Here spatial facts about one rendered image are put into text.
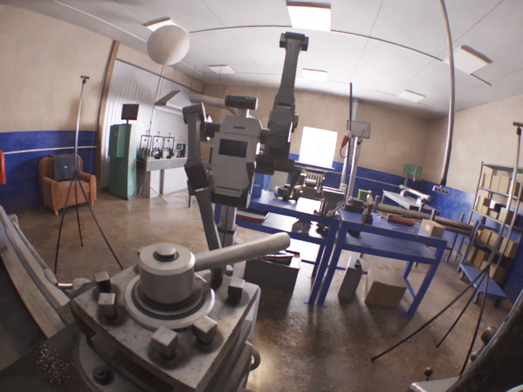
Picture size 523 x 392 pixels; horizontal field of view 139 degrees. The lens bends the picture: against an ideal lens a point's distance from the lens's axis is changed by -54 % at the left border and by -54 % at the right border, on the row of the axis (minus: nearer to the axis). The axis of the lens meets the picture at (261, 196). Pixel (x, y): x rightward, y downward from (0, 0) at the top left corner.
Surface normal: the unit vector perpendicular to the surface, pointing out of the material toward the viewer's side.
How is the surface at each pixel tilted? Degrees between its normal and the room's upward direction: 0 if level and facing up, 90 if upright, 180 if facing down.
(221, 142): 90
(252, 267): 90
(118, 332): 0
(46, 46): 90
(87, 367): 0
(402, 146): 90
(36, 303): 0
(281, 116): 60
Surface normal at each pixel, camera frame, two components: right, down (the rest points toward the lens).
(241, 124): -0.09, 0.21
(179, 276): 0.75, 0.25
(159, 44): 0.08, 0.61
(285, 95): -0.03, -0.16
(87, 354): 0.15, -0.96
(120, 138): 0.96, 0.20
